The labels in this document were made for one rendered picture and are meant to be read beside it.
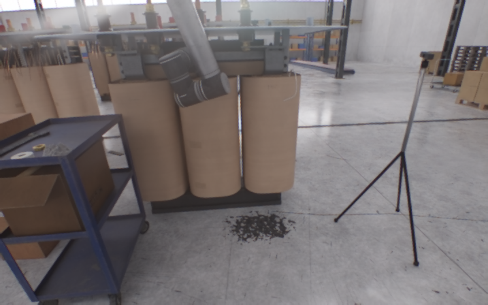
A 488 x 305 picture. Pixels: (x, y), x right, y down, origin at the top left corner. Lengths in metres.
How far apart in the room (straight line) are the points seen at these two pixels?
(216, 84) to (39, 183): 0.83
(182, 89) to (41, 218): 0.85
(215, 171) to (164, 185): 0.39
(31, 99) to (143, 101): 2.56
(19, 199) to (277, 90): 1.38
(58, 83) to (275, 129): 2.92
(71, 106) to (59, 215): 2.64
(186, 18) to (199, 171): 1.04
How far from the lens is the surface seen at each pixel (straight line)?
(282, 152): 1.74
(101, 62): 7.67
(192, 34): 1.14
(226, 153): 1.69
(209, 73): 1.16
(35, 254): 2.18
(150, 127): 1.68
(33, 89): 4.02
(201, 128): 1.62
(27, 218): 1.38
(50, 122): 1.83
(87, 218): 1.22
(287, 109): 1.65
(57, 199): 1.25
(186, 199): 2.06
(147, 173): 1.83
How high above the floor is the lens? 1.25
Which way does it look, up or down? 24 degrees down
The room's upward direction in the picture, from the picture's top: 2 degrees counter-clockwise
